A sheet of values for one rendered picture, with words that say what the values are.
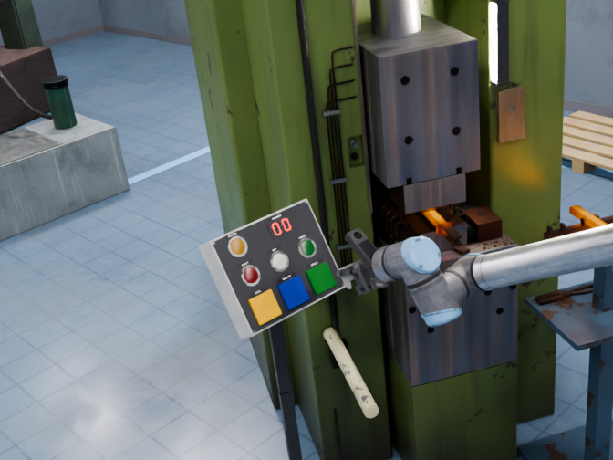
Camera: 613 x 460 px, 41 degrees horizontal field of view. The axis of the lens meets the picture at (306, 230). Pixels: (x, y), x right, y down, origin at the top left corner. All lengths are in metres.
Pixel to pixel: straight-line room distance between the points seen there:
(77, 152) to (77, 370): 2.01
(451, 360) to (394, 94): 0.92
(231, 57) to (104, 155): 3.02
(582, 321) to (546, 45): 0.86
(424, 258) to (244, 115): 1.15
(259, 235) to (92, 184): 3.56
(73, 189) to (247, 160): 2.88
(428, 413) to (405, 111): 1.05
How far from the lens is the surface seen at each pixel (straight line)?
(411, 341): 2.66
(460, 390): 2.85
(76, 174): 5.67
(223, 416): 3.51
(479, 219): 2.66
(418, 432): 2.89
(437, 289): 1.96
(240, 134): 2.89
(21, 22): 8.14
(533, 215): 2.88
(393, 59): 2.34
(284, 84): 2.41
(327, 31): 2.41
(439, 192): 2.52
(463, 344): 2.75
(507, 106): 2.66
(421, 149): 2.45
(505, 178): 2.77
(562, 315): 2.72
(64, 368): 4.07
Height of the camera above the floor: 2.16
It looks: 26 degrees down
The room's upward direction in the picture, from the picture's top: 7 degrees counter-clockwise
